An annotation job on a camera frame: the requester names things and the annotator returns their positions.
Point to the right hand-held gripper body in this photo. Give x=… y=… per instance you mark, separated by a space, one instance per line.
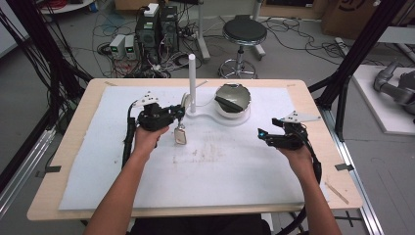
x=290 y=137

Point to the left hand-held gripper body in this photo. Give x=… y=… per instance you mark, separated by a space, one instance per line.
x=153 y=117

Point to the white hook stand with pole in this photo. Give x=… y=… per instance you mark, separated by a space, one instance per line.
x=192 y=81

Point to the black wallet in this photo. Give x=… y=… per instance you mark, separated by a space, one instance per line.
x=230 y=103

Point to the white ceramic bowl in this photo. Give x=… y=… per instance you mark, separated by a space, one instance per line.
x=232 y=98

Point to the person's left hand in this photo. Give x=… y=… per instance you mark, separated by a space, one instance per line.
x=148 y=140

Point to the person's right hand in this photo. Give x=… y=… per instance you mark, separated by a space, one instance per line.
x=295 y=163

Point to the wooden table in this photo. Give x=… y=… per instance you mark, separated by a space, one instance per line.
x=326 y=98

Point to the grey tape strip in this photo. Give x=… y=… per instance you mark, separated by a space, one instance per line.
x=344 y=167
x=52 y=169

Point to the white foam mat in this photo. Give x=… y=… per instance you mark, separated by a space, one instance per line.
x=202 y=182

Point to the thin wooden stick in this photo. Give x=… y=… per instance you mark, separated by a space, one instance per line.
x=337 y=193

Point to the grey power supply unit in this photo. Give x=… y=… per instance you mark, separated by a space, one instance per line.
x=117 y=45
x=129 y=47

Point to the black computer tower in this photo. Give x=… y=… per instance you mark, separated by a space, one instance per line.
x=147 y=36
x=169 y=26

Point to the white metal stand leg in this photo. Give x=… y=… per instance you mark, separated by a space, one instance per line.
x=203 y=32

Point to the white platform board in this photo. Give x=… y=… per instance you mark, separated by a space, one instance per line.
x=375 y=107

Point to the black round stool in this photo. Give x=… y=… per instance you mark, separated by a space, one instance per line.
x=244 y=31

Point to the black tape cross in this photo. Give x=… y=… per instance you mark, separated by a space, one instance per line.
x=349 y=218

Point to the white box on tower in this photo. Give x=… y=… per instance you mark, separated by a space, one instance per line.
x=151 y=9

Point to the person's dark clothing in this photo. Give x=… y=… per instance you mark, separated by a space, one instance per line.
x=202 y=226

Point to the brown cardboard box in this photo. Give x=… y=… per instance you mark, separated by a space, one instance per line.
x=352 y=16

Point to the aluminium rail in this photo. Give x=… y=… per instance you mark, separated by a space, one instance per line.
x=23 y=169
x=355 y=182

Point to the black metal frame post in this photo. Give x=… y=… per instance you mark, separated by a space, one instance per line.
x=359 y=49

